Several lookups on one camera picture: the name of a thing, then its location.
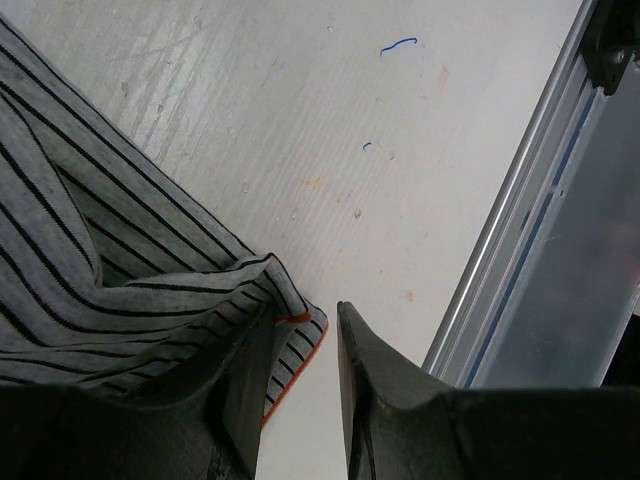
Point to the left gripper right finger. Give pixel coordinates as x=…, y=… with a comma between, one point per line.
x=399, y=422

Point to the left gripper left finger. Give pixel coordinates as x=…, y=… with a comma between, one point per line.
x=200, y=420

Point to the grey striped underwear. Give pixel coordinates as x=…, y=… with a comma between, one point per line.
x=111, y=274

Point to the aluminium mounting rail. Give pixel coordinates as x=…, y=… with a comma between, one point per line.
x=554, y=276

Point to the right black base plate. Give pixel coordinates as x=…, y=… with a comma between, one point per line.
x=609, y=42

